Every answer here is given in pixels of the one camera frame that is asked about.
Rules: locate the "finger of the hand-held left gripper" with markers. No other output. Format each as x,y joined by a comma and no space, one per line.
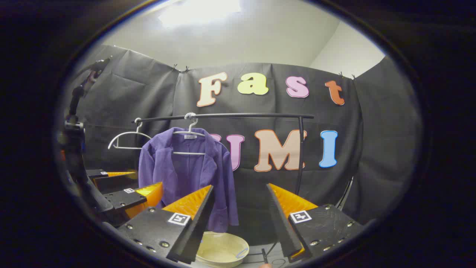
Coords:
124,199
115,182

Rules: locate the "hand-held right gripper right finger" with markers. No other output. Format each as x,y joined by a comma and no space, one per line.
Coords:
282,223

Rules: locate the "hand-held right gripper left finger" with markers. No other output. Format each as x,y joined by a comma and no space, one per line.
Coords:
199,227

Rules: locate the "cream laundry hamper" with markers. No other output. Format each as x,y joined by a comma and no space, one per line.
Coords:
219,251

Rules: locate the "purple jacket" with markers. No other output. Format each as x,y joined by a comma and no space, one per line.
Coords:
186,175

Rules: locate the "white clothes hanger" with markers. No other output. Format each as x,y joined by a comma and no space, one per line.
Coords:
189,133
126,133

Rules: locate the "black clothes rack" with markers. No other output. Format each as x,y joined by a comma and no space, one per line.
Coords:
241,116

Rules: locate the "dark stand with clamp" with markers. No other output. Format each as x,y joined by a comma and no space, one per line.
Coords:
76,98

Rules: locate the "black backdrop cloth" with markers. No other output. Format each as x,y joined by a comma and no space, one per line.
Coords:
372,149

